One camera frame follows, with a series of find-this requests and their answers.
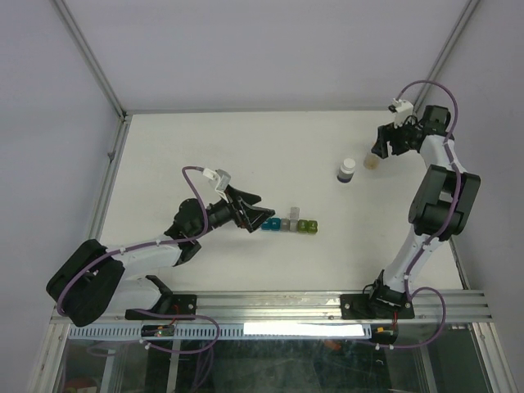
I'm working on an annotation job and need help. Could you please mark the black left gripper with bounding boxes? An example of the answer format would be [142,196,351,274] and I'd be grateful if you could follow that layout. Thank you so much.
[192,184,274,239]

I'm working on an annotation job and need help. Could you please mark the clear glass pill bottle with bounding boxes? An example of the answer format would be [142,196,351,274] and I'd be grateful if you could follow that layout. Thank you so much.
[363,152,382,170]

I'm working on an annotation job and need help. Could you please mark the weekly pill organizer strip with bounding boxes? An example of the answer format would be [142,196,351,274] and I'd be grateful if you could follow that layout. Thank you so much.
[260,206,318,235]

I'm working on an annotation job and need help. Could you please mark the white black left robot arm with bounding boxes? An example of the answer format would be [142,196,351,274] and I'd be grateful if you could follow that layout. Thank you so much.
[46,186,275,327]

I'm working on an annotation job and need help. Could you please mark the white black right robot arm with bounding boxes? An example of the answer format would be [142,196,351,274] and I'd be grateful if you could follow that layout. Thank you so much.
[364,99,481,318]

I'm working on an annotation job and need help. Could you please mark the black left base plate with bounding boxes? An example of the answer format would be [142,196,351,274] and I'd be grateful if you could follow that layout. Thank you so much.
[124,293,197,320]

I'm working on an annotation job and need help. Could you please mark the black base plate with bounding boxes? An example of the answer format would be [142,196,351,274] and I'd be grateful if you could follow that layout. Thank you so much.
[340,293,415,320]
[124,293,197,320]

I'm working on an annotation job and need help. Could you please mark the aluminium frame post left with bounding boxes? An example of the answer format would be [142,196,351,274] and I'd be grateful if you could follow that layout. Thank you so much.
[50,0,128,122]

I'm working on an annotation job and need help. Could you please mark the aluminium frame post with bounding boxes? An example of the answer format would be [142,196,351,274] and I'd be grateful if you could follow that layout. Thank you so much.
[408,0,482,120]
[50,0,128,122]

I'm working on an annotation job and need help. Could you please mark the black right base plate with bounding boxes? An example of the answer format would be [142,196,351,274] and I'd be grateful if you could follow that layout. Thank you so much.
[340,293,415,320]

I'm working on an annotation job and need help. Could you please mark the aluminium frame post right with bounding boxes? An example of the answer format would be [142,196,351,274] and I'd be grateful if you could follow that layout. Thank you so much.
[408,0,482,120]

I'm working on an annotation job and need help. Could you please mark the grey slotted cable duct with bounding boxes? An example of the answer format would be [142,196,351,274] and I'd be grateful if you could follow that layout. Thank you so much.
[69,322,372,341]

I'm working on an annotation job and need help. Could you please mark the aluminium mounting rail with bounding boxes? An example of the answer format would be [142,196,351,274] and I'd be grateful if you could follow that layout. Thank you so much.
[65,285,493,327]

